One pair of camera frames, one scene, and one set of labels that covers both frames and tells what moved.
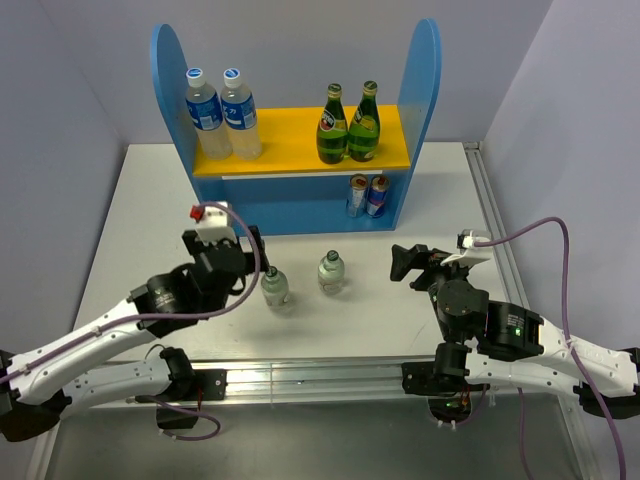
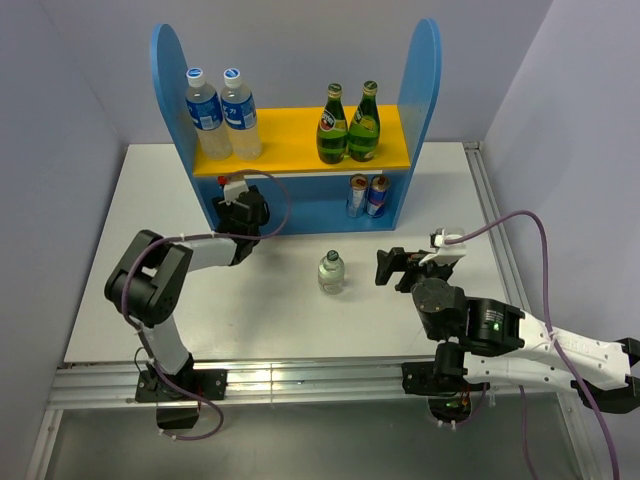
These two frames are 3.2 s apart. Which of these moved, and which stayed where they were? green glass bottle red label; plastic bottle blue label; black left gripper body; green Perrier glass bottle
Moved: black left gripper body
Stayed: plastic bottle blue label; green glass bottle red label; green Perrier glass bottle
